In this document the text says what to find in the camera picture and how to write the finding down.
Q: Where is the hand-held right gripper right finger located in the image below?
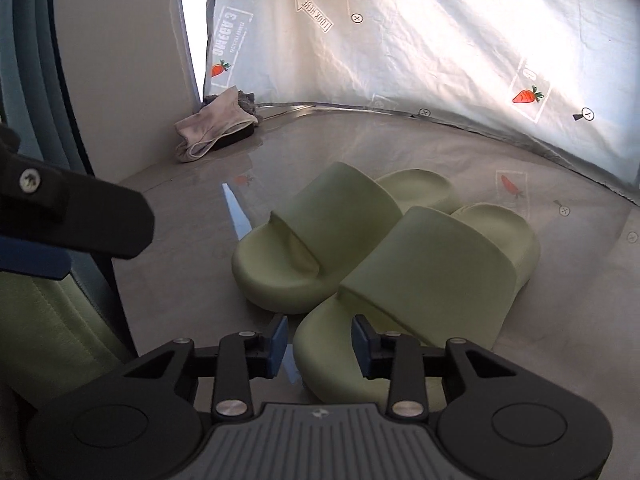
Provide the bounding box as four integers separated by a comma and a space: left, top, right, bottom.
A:
351, 314, 518, 419

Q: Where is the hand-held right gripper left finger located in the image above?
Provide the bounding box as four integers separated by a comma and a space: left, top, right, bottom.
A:
122, 314, 289, 421

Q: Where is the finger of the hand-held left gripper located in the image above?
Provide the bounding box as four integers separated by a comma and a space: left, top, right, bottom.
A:
0, 122, 156, 281

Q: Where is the green slide slipper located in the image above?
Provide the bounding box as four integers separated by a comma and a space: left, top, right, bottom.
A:
231, 161, 462, 315
292, 202, 542, 403

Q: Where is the green cushion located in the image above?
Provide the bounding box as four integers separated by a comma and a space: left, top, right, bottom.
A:
0, 275, 138, 403

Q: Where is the black flat object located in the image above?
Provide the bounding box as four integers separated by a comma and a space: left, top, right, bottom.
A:
209, 124, 256, 152

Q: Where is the beige cloth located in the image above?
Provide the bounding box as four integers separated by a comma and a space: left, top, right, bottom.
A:
175, 86, 260, 163

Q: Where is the grey cloth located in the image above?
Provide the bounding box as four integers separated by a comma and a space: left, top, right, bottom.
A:
236, 89, 259, 117

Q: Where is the white printed plastic curtain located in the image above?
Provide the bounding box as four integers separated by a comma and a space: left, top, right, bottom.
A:
202, 0, 640, 206

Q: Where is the white window frame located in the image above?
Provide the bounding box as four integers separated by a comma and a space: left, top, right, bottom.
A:
172, 0, 213, 106

